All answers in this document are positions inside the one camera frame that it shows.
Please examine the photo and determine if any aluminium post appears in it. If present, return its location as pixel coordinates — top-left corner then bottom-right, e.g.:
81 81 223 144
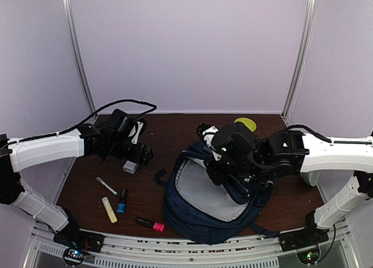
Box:
62 0 96 113
281 0 318 124

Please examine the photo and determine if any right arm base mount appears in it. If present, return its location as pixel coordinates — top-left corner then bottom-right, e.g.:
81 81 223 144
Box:
279 228 329 252

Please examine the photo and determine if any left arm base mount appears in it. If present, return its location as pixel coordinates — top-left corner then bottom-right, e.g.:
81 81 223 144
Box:
53 231 104 253

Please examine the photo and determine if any white charger cube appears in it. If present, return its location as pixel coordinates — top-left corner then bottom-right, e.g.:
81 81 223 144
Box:
123 161 139 174

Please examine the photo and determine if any navy blue backpack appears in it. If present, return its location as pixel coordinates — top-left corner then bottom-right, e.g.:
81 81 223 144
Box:
153 142 280 245

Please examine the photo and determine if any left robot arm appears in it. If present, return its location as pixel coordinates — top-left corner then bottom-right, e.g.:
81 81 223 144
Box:
1 109 153 247

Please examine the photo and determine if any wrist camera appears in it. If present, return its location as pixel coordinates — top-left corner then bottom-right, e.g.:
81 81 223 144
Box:
128 119 146 144
196 123 221 161

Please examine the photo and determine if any blue highlighter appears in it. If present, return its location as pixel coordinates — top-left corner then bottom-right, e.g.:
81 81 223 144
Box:
117 189 128 214

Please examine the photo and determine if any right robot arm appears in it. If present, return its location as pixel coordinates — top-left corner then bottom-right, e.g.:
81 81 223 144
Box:
197 122 372 246

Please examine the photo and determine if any pink highlighter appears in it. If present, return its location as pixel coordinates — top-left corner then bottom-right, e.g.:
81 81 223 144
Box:
135 217 165 232

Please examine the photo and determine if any right aluminium post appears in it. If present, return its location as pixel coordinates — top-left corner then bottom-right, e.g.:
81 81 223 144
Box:
281 0 318 124

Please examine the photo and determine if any left aluminium post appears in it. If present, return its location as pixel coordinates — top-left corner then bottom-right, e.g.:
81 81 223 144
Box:
62 0 96 113

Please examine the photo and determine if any aluminium front rail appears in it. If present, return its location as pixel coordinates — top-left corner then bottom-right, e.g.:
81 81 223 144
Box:
24 218 358 268

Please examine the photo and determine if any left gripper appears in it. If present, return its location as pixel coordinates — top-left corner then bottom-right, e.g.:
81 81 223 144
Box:
107 137 153 166

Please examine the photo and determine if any silver grey marker pen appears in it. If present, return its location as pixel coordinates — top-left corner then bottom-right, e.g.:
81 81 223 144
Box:
96 177 118 196

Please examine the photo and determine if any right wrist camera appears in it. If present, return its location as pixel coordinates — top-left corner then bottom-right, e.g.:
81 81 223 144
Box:
196 123 221 161

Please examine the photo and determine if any green bowl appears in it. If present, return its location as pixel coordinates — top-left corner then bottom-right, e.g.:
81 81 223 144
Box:
234 117 257 132

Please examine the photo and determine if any grey white bowl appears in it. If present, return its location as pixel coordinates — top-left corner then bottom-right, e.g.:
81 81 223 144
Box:
301 171 321 187

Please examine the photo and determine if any left black cable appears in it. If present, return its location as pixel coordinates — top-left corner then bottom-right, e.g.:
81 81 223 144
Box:
8 98 157 143

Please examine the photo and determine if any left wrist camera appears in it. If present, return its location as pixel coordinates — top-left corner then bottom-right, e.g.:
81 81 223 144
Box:
128 119 146 144

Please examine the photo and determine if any yellow highlighter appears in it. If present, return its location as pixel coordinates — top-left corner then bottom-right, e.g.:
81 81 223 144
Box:
101 197 118 223

